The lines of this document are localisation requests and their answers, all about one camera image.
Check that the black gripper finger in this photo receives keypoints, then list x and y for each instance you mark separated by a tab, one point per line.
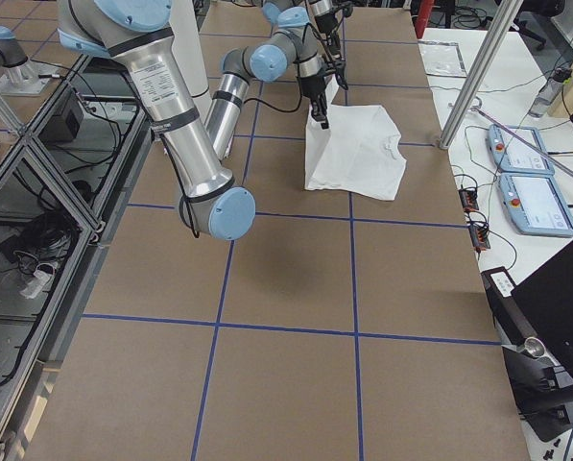
336	66
318	112

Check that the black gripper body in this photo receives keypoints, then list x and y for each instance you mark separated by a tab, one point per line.
325	23
313	87

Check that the white long-sleeve printed shirt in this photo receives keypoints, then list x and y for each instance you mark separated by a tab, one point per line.
358	152

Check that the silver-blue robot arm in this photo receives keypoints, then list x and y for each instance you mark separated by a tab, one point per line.
138	35
306	36

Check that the clear plastic document sleeve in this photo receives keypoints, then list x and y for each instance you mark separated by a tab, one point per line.
442	58

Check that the upper blue teach pendant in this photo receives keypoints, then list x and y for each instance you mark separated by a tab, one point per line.
510	155

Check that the blue teach pendant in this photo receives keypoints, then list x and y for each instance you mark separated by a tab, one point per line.
535	205
510	155

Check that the water bottle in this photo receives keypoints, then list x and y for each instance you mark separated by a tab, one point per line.
550	91

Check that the brown paper table cover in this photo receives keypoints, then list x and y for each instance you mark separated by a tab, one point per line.
338	328

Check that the reacher grabber tool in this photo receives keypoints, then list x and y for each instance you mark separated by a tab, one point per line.
515	135

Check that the lower blue teach pendant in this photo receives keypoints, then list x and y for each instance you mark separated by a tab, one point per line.
535	205

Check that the black box with white label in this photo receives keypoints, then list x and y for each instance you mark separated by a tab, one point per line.
499	287

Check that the black laptop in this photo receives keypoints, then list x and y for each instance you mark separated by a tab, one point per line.
546	300

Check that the aluminium frame post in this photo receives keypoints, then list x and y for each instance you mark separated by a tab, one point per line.
494	37

